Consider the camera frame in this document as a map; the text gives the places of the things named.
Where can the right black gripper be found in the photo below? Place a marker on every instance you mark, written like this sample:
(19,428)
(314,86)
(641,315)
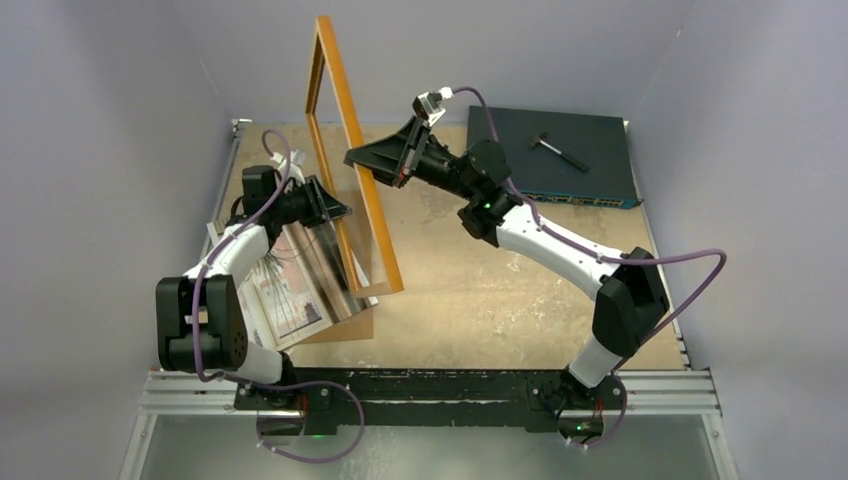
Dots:
(395,159)

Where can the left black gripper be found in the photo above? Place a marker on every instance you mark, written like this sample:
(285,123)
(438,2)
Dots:
(321,205)

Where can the glossy photo print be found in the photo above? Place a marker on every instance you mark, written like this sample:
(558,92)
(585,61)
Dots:
(274,299)

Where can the orange wooden picture frame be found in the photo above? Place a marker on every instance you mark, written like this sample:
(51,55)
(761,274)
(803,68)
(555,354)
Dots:
(365,245)

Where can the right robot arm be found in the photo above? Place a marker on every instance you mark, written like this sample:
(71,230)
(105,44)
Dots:
(625,287)

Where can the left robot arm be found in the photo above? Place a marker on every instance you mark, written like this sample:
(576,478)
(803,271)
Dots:
(199,319)

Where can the brown backing board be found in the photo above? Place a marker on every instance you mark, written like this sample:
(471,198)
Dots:
(345,317)

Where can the small black hammer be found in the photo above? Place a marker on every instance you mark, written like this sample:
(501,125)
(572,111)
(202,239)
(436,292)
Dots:
(540,140)

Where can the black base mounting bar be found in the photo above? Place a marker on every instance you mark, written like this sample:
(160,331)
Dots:
(537,401)

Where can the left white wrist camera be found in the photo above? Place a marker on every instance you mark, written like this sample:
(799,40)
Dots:
(291,165)

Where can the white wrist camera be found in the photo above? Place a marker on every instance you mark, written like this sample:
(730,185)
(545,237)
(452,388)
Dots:
(428,106)
(291,165)

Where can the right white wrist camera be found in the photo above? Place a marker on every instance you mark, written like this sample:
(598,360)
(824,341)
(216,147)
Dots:
(428,106)

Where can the dark network switch box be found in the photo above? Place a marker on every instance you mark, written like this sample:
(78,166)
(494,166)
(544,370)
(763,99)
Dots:
(598,141)

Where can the aluminium rail frame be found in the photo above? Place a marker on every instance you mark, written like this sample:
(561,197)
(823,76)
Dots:
(670,398)

